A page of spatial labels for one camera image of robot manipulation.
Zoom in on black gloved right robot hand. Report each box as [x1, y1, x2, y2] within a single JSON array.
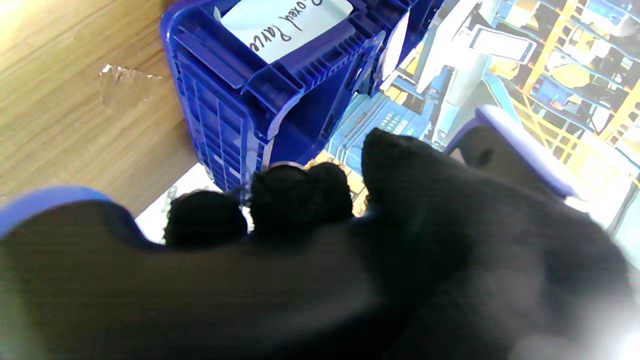
[[164, 127, 640, 360]]

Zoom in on black and blue barcode scanner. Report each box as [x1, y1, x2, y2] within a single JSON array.
[[0, 104, 581, 360]]

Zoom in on printed warehouse backdrop banner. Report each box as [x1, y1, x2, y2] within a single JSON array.
[[135, 0, 640, 271]]

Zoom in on blue bin labelled boxed parcels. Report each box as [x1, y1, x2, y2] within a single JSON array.
[[160, 0, 416, 196]]

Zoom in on paper label boxed parcels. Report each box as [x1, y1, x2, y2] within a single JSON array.
[[220, 0, 354, 65]]

